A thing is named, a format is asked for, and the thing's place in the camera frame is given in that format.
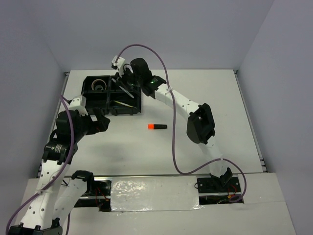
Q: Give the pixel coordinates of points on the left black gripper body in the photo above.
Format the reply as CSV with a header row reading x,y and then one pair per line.
x,y
84,126

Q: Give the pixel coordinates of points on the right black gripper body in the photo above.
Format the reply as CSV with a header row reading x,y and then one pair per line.
x,y
130,81

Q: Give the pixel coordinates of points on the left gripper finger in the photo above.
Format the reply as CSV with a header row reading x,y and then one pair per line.
x,y
101,125
97,112

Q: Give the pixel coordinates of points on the small clear tape roll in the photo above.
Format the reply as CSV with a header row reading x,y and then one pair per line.
x,y
100,88

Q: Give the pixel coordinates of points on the yellow thin pen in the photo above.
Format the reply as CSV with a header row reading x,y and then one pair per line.
x,y
123,104

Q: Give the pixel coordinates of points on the large clear tape roll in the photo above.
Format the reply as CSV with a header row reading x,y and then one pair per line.
x,y
98,82

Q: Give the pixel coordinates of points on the orange highlighter marker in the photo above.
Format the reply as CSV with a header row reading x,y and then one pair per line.
x,y
157,126

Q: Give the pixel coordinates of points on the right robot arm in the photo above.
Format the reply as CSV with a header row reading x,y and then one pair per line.
x,y
200,127

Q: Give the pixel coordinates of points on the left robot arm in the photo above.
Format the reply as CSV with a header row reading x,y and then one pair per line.
x,y
47,210

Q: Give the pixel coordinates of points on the black four-compartment organizer tray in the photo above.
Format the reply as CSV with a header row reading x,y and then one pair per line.
x,y
103,99

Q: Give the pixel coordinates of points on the silver foil covered panel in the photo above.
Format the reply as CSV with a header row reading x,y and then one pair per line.
x,y
170,193

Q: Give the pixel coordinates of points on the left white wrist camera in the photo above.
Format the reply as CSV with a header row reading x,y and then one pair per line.
x,y
78,103

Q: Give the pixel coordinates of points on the metal mounting rail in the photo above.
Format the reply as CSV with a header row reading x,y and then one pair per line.
x,y
108,177

